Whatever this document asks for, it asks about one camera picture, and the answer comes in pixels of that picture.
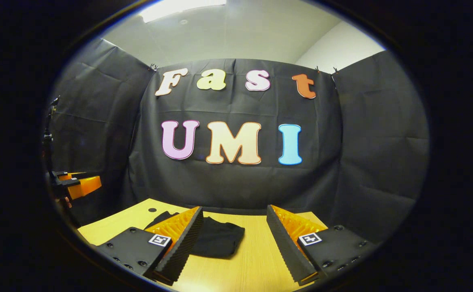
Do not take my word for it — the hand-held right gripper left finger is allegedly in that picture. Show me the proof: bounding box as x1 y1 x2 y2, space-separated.
97 206 204 286

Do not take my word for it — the black backdrop cloth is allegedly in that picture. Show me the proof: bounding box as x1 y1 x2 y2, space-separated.
44 37 429 244

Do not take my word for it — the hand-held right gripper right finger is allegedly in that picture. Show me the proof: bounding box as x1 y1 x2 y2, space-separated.
266 205 379 286

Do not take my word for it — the black button shirt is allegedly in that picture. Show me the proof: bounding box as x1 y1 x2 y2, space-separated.
144 211 246 259

